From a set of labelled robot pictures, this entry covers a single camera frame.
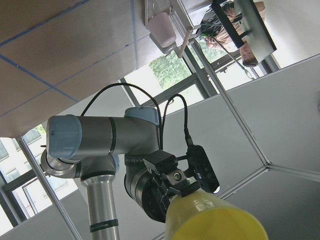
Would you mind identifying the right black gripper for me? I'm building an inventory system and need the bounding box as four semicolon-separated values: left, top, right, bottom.
124;150;200;223

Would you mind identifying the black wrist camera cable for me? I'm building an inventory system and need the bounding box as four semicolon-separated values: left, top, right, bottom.
80;82;193;151

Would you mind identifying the white wire cup rack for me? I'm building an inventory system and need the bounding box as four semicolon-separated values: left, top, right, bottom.
144;0;200;59

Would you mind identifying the pink plastic cup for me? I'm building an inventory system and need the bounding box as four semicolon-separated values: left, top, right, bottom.
147;12;177;48

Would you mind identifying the black monitor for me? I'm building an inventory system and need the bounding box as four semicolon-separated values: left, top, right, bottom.
211;0;277;62

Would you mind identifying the person in orange shirt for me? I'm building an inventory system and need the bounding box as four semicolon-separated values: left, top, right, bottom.
204;1;266;68

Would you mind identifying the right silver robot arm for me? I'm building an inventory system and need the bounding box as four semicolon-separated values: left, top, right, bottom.
41;106;200;240

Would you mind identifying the yellow plastic cup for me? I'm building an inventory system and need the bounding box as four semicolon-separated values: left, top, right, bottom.
164;190;268;240

